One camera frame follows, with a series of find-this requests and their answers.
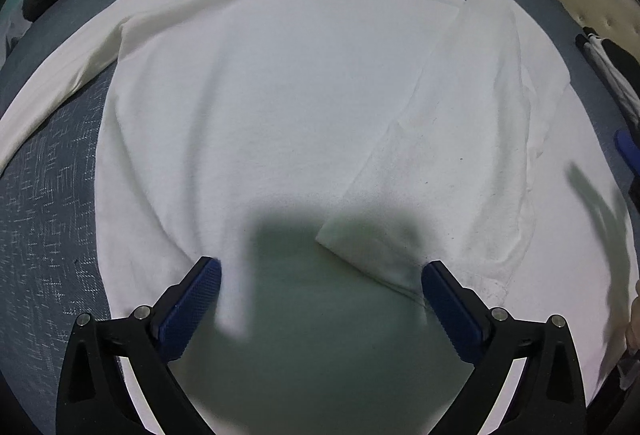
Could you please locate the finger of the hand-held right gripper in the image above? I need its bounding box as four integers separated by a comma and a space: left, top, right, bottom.
614, 130, 640, 176

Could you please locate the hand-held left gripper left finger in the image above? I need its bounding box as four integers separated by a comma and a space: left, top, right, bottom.
55, 256, 222, 435

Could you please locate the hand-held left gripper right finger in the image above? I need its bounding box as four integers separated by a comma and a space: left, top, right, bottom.
421, 260, 587, 435

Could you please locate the white long-sleeve shirt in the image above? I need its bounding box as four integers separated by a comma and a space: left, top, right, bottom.
0, 0, 640, 435

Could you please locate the person's right hand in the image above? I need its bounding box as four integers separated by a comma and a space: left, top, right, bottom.
625, 280, 640, 351

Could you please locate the folded black and white garment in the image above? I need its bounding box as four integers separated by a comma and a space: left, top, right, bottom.
574, 27, 640, 130

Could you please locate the pale lilac sheet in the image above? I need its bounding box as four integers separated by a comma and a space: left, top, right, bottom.
0, 5, 33, 66

